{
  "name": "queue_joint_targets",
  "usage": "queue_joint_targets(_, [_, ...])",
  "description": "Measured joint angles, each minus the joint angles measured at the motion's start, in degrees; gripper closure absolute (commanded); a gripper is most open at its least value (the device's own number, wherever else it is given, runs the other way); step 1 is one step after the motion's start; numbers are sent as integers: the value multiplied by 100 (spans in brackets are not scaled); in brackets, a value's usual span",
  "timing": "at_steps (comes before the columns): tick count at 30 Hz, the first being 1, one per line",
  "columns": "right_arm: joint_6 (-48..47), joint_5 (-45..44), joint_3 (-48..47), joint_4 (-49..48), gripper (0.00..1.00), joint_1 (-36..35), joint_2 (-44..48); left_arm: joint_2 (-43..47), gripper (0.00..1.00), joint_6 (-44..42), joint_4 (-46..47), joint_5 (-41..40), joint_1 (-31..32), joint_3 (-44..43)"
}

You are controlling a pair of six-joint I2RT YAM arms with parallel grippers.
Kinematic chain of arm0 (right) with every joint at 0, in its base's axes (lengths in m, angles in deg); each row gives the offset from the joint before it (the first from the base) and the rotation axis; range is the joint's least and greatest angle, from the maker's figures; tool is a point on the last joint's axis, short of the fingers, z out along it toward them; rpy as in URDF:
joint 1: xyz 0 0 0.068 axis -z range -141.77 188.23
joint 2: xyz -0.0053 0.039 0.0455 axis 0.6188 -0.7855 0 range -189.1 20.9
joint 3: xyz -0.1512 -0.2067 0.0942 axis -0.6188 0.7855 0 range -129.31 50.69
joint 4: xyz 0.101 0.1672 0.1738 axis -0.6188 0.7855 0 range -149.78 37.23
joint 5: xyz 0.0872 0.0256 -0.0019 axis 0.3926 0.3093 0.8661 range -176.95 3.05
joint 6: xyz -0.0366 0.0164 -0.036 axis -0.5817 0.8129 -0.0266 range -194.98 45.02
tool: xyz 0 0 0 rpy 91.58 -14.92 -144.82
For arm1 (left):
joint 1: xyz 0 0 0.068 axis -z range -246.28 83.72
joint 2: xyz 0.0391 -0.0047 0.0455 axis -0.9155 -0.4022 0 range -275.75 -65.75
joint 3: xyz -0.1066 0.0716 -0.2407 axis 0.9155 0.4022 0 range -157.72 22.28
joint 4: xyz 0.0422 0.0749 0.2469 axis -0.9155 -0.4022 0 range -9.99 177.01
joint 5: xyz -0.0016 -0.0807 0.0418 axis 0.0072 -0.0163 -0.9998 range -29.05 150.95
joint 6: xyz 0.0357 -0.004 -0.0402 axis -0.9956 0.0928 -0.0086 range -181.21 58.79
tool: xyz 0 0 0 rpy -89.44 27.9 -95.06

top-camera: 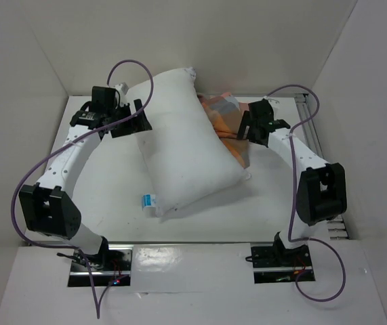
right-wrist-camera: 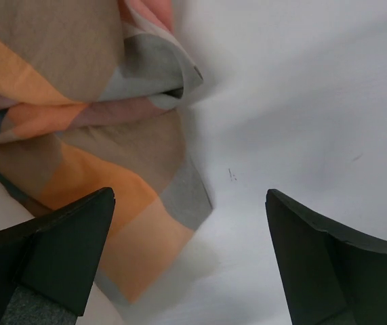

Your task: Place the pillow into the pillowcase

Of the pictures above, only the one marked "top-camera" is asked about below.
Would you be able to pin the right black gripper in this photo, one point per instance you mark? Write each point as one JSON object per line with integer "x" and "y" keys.
{"x": 251, "y": 126}

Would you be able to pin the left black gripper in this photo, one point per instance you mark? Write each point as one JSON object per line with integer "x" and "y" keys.
{"x": 132, "y": 126}

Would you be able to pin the checkered orange blue pillowcase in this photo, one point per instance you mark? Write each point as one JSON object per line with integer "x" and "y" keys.
{"x": 225, "y": 114}

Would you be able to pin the white pillow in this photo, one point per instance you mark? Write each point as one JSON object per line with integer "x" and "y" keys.
{"x": 185, "y": 158}

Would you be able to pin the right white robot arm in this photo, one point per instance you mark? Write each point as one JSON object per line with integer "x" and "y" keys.
{"x": 319, "y": 187}

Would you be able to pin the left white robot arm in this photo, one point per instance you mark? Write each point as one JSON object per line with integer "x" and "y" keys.
{"x": 47, "y": 206}

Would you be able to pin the blue white pillow tag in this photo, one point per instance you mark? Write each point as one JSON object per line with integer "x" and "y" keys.
{"x": 149, "y": 201}

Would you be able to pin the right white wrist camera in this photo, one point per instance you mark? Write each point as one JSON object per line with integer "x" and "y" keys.
{"x": 275, "y": 104}

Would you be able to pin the aluminium table frame rail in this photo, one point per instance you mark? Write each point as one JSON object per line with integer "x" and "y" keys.
{"x": 336, "y": 228}

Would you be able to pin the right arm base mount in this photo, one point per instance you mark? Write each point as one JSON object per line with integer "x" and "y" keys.
{"x": 269, "y": 266}

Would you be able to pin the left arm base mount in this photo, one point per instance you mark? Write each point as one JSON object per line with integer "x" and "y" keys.
{"x": 117, "y": 270}

